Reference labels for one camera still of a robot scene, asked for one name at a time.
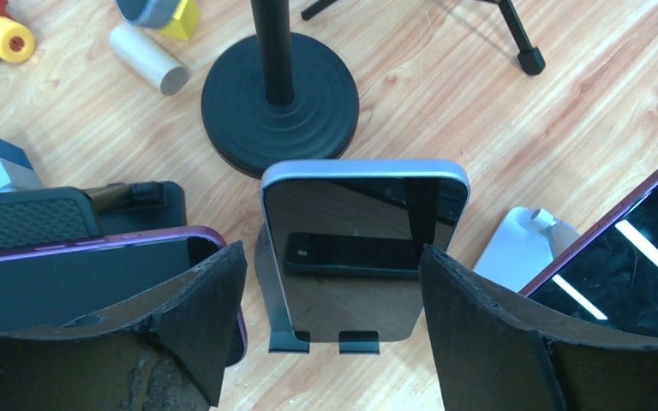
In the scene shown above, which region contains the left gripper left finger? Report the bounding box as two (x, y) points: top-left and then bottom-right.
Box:
(0, 241), (247, 410)

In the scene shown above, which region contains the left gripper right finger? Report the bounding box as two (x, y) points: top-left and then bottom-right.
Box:
(419, 246), (658, 410)

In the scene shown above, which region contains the white phone stand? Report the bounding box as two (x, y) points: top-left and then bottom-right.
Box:
(473, 206), (580, 292)

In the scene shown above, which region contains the purple phone on black stand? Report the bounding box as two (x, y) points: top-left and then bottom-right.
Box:
(0, 226), (249, 367)

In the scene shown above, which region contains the pink phone on white stand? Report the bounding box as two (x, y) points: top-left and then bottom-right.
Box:
(520, 170), (658, 337)

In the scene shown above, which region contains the black folding phone stand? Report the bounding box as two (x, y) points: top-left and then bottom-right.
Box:
(0, 181), (187, 251)

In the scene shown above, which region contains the white phone on grey stand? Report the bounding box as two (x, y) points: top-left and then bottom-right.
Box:
(260, 159), (470, 342)

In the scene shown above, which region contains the tall black round-base stand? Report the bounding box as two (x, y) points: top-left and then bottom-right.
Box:
(200, 0), (359, 178)

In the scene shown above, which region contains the wooden cylinder block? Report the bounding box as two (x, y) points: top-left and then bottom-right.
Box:
(109, 24), (189, 96)

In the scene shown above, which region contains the black mini tripod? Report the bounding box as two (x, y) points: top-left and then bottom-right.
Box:
(301, 0), (546, 76)

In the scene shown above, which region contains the yellow small block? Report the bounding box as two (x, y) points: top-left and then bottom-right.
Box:
(159, 0), (200, 41)

